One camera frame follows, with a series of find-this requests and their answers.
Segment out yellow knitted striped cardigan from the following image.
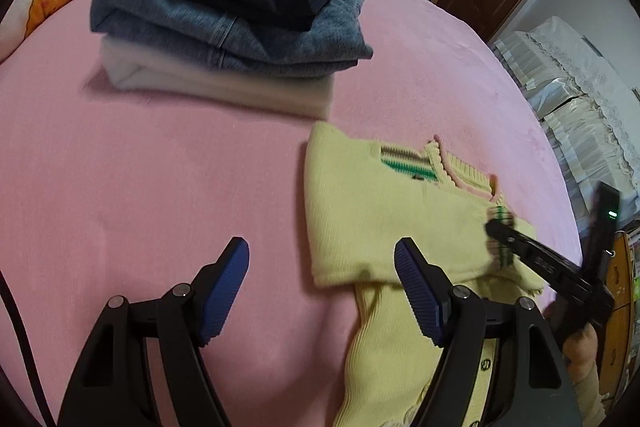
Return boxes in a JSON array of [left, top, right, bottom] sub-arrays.
[[304, 122, 544, 426]]

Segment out person's right hand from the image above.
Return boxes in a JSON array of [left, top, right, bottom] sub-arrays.
[[562, 323, 598, 385]]

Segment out yellow wooden drawer cabinet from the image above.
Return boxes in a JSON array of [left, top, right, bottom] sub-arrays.
[[598, 232, 639, 412]]

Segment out lace-covered sofa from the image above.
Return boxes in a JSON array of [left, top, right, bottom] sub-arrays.
[[490, 16, 639, 236]]

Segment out folded pale pink garment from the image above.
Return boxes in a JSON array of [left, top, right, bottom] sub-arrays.
[[100, 36, 334, 120]]

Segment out folded blue jeans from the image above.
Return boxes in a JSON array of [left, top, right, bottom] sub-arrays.
[[90, 0, 373, 78]]

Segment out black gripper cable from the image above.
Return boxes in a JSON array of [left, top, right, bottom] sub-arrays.
[[0, 271, 57, 427]]

